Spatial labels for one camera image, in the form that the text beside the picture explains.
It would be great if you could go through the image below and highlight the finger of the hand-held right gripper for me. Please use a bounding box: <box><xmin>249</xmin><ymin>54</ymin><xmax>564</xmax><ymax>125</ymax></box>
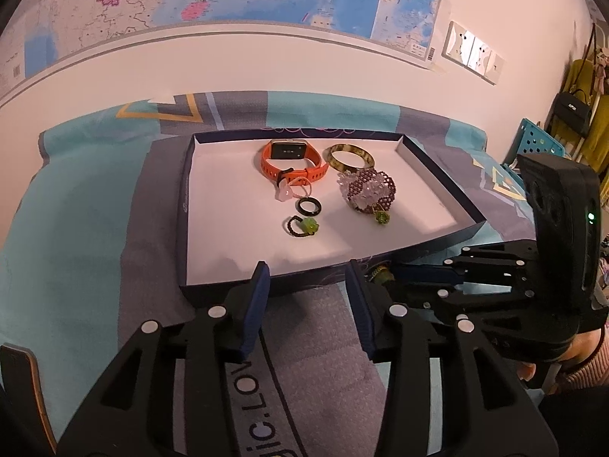
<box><xmin>386</xmin><ymin>280</ymin><xmax>539</xmax><ymax>329</ymax></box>
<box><xmin>392</xmin><ymin>240</ymin><xmax>539</xmax><ymax>287</ymax></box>

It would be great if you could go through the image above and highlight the tortoiseshell bangle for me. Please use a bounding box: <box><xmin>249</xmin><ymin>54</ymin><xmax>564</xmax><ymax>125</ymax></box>
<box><xmin>324</xmin><ymin>143</ymin><xmax>376</xmax><ymax>173</ymax></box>

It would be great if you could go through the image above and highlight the small white wall plate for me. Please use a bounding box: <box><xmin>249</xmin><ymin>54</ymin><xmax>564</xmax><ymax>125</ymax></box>
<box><xmin>488</xmin><ymin>52</ymin><xmax>506</xmax><ymax>85</ymax></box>

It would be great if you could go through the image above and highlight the person's right hand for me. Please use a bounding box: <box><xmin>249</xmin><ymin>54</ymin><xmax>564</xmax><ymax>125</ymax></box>
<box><xmin>518</xmin><ymin>329</ymin><xmax>606</xmax><ymax>393</ymax></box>

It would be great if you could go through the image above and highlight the orange smartwatch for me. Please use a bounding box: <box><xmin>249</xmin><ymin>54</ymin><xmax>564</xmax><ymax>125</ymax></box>
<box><xmin>261</xmin><ymin>138</ymin><xmax>329</xmax><ymax>187</ymax></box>

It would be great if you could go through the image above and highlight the black ring with green bead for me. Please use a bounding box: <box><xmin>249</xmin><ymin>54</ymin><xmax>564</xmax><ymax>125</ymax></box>
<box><xmin>284</xmin><ymin>216</ymin><xmax>319</xmax><ymax>240</ymax></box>

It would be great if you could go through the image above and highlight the white wall socket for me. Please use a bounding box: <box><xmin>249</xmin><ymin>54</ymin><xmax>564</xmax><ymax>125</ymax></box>
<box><xmin>442</xmin><ymin>21</ymin><xmax>470</xmax><ymax>61</ymax></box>

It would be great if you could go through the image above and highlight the plain black ring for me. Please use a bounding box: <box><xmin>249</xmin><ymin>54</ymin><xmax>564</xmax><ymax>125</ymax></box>
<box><xmin>296</xmin><ymin>197</ymin><xmax>324</xmax><ymax>217</ymax></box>

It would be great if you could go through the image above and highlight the white shallow box tray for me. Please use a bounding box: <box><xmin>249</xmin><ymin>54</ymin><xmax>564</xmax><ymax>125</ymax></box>
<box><xmin>177</xmin><ymin>128</ymin><xmax>487</xmax><ymax>306</ymax></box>

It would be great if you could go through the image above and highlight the pink stone ring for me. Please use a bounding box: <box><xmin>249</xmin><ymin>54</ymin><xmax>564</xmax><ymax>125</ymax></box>
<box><xmin>275</xmin><ymin>176</ymin><xmax>313</xmax><ymax>203</ymax></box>

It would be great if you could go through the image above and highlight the white wall switch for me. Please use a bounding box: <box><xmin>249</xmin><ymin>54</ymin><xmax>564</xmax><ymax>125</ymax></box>
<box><xmin>464</xmin><ymin>31</ymin><xmax>494</xmax><ymax>73</ymax></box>

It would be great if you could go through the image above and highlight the hanging yellow garment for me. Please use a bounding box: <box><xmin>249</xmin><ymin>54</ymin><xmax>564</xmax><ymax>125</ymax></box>
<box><xmin>561</xmin><ymin>57</ymin><xmax>609</xmax><ymax>173</ymax></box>

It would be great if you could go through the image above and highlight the clear bubble wrap sheet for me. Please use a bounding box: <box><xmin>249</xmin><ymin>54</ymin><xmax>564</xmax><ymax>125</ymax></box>
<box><xmin>259</xmin><ymin>282</ymin><xmax>398</xmax><ymax>457</ymax></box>

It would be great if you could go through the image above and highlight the blue plastic stool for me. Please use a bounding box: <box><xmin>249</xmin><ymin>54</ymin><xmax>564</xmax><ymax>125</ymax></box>
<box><xmin>504</xmin><ymin>118</ymin><xmax>572</xmax><ymax>173</ymax></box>

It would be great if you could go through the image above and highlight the person's right forearm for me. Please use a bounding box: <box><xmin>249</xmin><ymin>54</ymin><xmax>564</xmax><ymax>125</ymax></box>
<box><xmin>537</xmin><ymin>331</ymin><xmax>609</xmax><ymax>457</ymax></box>

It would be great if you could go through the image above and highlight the dark beaded bracelet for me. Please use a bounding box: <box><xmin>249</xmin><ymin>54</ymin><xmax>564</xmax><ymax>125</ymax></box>
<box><xmin>337</xmin><ymin>168</ymin><xmax>399</xmax><ymax>226</ymax></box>

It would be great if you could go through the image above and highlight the black handbag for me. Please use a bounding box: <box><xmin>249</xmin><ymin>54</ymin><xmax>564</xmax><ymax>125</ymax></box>
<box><xmin>552</xmin><ymin>88</ymin><xmax>595</xmax><ymax>137</ymax></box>

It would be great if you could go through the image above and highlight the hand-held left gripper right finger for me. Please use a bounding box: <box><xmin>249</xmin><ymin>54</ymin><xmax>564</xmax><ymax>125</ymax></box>
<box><xmin>345</xmin><ymin>259</ymin><xmax>558</xmax><ymax>457</ymax></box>

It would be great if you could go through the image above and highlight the teal grey printed blanket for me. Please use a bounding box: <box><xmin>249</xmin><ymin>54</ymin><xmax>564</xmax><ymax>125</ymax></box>
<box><xmin>0</xmin><ymin>90</ymin><xmax>538</xmax><ymax>457</ymax></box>

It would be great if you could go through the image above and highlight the clear crystal bracelet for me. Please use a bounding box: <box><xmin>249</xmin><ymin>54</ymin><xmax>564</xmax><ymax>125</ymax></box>
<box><xmin>337</xmin><ymin>174</ymin><xmax>387</xmax><ymax>213</ymax></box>

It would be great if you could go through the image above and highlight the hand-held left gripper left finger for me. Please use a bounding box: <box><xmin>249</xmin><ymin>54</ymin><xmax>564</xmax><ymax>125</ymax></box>
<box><xmin>57</xmin><ymin>261</ymin><xmax>271</xmax><ymax>457</ymax></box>

